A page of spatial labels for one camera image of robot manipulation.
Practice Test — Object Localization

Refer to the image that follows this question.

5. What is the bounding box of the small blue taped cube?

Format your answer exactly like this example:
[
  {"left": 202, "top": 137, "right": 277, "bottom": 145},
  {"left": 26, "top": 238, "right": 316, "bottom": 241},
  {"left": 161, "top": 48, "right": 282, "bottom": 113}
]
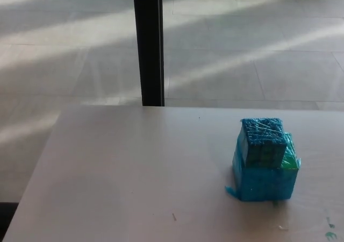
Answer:
[{"left": 239, "top": 117, "right": 286, "bottom": 169}]

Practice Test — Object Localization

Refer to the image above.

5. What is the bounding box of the big blue green taped cube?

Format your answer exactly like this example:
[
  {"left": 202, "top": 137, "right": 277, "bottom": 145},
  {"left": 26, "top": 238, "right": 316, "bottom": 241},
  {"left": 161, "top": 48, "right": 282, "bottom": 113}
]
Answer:
[{"left": 224, "top": 132, "right": 302, "bottom": 202}]

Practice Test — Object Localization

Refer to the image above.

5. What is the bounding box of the dark object beside table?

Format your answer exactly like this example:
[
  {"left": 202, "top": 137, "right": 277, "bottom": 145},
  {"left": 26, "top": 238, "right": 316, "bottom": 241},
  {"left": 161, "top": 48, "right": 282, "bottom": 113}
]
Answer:
[{"left": 0, "top": 202, "right": 19, "bottom": 228}]

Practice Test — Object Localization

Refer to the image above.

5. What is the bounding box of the black window frame post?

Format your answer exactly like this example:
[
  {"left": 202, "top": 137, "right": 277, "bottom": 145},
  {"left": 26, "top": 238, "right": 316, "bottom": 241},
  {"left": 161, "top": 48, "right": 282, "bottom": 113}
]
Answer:
[{"left": 132, "top": 0, "right": 165, "bottom": 107}]

